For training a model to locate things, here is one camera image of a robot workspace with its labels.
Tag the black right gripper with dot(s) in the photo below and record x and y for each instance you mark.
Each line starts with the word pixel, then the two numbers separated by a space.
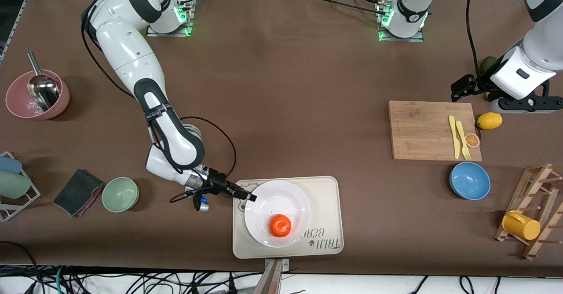
pixel 217 184

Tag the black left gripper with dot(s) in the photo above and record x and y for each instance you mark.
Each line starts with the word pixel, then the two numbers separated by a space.
pixel 474 84

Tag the white round plate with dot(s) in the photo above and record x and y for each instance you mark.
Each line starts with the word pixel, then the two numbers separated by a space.
pixel 277 201

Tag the orange fruit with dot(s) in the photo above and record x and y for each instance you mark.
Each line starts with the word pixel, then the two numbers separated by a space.
pixel 280 226

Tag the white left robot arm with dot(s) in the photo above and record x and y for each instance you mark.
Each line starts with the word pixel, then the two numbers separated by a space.
pixel 532 52

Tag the yellow plastic fork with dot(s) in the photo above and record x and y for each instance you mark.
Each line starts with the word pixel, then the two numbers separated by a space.
pixel 461 133

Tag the yellow plastic knife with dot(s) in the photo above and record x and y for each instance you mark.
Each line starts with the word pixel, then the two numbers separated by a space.
pixel 453 135

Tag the toy orange slice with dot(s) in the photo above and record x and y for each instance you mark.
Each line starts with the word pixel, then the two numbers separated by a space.
pixel 472 140

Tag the wooden cutting board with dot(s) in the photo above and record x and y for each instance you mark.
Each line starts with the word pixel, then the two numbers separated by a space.
pixel 422 131

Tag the beige tray with bear print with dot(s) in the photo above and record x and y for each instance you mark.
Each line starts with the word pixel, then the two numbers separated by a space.
pixel 325 206

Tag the blue bowl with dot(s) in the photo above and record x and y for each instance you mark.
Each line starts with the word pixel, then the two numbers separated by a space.
pixel 469 181

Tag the pale green bowl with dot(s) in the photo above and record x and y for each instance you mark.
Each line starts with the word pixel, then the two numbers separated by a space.
pixel 120 194

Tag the yellow mug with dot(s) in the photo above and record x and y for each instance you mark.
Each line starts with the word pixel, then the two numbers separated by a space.
pixel 521 226

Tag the dark grey folded cloth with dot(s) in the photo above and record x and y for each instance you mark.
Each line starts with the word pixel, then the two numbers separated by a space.
pixel 77 192

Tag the wooden mug rack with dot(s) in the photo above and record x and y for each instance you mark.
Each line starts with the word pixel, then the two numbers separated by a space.
pixel 539 241

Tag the metal scoop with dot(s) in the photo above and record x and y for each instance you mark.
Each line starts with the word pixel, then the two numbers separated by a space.
pixel 43 90

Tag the pale green cup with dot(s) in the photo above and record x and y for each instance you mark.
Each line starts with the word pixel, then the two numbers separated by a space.
pixel 13 185

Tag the blue cup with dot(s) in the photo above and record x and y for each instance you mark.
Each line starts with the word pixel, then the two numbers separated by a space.
pixel 9 165

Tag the pink bowl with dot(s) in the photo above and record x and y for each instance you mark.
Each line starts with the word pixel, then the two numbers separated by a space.
pixel 17 100

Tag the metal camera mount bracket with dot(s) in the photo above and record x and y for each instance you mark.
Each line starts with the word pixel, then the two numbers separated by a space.
pixel 270 281

